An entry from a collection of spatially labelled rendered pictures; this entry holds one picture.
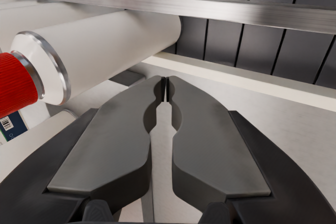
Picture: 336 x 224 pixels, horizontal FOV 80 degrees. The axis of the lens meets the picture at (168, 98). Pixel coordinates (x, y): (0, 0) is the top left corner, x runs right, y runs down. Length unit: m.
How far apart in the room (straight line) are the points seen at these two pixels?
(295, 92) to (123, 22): 0.16
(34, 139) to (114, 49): 0.37
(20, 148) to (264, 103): 0.45
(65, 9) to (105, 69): 0.10
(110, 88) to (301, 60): 0.29
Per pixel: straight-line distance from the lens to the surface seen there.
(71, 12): 0.25
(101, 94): 0.42
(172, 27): 0.23
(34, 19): 0.23
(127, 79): 0.37
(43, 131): 0.51
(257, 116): 0.33
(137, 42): 0.18
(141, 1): 0.18
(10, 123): 0.72
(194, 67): 0.22
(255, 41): 0.23
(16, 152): 0.50
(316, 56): 0.23
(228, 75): 0.21
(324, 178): 0.38
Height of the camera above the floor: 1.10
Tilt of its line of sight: 46 degrees down
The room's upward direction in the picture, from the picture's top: 132 degrees counter-clockwise
